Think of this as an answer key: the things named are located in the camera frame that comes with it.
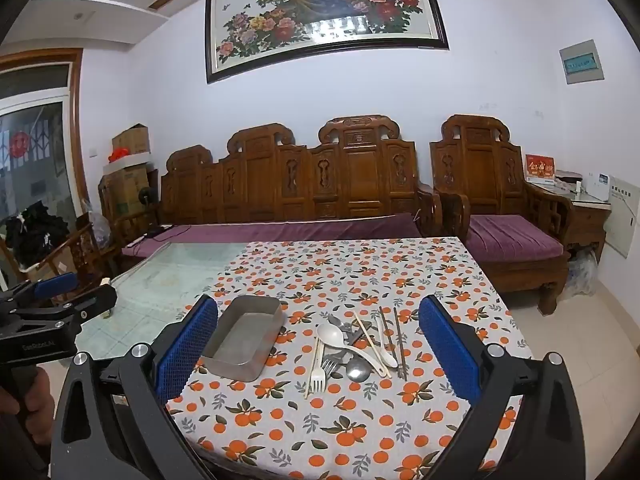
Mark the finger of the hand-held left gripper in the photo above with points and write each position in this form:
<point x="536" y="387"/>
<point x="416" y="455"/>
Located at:
<point x="55" y="284"/>
<point x="97" y="300"/>

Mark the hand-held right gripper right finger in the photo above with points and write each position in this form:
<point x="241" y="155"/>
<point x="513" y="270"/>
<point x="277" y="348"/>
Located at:
<point x="450" y="347"/>

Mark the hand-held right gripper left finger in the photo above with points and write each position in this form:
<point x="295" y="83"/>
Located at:
<point x="187" y="345"/>

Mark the rectangular metal tray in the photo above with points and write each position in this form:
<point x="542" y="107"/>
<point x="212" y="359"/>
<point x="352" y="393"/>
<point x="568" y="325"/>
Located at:
<point x="240" y="345"/>

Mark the grey metal utensil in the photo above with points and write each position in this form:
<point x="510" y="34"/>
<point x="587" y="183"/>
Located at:
<point x="356" y="338"/>

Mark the white round soup spoon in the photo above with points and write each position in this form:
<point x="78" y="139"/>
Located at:
<point x="330" y="335"/>

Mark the metal fork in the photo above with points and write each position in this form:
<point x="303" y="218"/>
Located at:
<point x="330" y="366"/>

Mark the white plastic fork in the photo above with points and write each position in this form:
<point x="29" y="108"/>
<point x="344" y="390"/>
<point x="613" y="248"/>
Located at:
<point x="316" y="377"/>

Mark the person's left hand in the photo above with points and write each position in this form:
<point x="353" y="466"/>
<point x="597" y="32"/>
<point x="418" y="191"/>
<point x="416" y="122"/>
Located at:
<point x="40" y="405"/>

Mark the plain wooden chair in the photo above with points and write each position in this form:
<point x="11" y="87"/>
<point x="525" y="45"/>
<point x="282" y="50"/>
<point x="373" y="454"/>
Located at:
<point x="90" y="250"/>

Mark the pile of black clothes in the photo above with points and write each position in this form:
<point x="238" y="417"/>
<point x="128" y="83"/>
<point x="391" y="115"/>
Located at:
<point x="35" y="232"/>

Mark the clear plastic bag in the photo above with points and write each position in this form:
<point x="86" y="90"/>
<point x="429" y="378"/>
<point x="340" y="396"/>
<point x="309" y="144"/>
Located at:
<point x="97" y="230"/>
<point x="582" y="272"/>

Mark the large cardboard box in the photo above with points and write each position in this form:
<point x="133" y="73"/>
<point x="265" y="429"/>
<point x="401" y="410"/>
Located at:
<point x="127" y="190"/>

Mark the small black fan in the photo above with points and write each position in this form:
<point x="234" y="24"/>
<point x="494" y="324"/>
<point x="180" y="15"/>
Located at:
<point x="146" y="196"/>

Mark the orange fruit print tablecloth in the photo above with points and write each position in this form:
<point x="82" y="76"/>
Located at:
<point x="350" y="280"/>

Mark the purple armchair cushion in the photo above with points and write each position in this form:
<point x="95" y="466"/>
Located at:
<point x="510" y="240"/>

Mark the wood framed glass door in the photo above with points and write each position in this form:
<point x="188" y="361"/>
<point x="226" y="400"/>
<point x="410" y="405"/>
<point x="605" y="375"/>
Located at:
<point x="45" y="150"/>

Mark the red plastic bag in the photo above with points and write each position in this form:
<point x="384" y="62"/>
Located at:
<point x="120" y="154"/>

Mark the long purple sofa cushion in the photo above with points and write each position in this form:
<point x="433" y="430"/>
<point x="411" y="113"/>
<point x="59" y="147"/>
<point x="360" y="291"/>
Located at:
<point x="280" y="232"/>

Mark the small cardboard box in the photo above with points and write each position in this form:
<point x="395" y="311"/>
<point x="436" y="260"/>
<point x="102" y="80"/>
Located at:
<point x="132" y="141"/>

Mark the carved wooden armchair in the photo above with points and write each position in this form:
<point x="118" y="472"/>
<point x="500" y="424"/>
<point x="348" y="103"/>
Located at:
<point x="480" y="170"/>

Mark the wooden side table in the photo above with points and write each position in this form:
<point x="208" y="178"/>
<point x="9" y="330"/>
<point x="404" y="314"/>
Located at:
<point x="587" y="220"/>

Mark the carved wooden sofa bench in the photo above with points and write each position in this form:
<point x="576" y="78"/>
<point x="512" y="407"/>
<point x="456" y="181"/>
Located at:
<point x="360" y="175"/>

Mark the red gift box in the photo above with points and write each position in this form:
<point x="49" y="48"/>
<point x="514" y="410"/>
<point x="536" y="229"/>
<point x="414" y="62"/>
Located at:
<point x="540" y="166"/>

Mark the grey flat box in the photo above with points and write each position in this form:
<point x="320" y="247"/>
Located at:
<point x="567" y="177"/>

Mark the white box device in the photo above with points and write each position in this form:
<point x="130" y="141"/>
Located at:
<point x="597" y="187"/>

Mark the framed peacock flower painting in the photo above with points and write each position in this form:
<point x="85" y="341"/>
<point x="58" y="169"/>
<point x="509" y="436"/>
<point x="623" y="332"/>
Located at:
<point x="320" y="10"/>

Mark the white wall cabinet door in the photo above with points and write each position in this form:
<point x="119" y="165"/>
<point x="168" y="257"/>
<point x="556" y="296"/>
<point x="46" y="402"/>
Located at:
<point x="622" y="220"/>

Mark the grey wall electrical box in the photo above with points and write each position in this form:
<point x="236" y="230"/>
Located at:
<point x="581" y="62"/>

